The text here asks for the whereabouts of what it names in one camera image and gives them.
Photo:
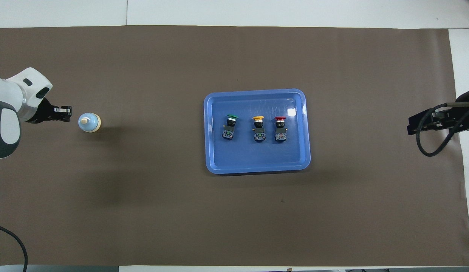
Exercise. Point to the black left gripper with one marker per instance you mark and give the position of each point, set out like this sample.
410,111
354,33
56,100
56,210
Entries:
44,112

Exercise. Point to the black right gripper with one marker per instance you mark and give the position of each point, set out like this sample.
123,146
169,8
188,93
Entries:
459,115

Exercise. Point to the light blue service bell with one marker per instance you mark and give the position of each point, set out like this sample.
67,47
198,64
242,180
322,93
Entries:
89,122

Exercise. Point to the red push button switch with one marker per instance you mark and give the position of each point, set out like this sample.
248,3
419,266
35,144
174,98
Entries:
280,135

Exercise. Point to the yellow push button switch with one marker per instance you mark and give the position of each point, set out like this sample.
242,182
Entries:
259,135

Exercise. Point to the green push button switch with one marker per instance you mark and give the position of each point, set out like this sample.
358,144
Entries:
228,132

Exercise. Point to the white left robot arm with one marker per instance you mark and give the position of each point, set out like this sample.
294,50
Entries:
7,94

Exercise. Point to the blue plastic tray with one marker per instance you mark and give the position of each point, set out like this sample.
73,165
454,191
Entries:
253,158

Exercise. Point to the brown table mat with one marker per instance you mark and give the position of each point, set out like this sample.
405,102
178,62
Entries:
143,189

